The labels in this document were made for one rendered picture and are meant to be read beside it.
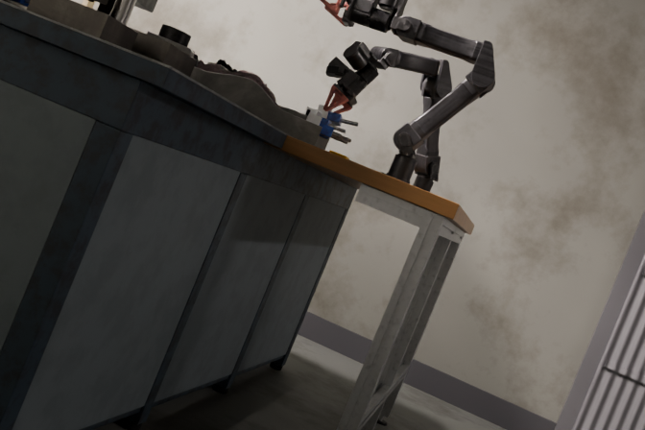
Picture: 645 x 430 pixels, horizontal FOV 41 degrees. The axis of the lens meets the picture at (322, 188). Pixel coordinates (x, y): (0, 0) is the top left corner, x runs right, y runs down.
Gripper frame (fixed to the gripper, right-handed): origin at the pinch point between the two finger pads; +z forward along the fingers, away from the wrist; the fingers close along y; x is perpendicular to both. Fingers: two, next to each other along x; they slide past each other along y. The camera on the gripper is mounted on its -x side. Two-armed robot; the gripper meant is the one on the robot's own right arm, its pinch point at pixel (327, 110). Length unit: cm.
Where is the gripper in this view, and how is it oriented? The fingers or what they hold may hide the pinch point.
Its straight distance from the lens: 269.1
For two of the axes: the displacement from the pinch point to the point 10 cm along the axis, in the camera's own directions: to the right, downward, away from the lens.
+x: 6.8, 6.8, -2.8
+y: -1.5, -2.5, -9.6
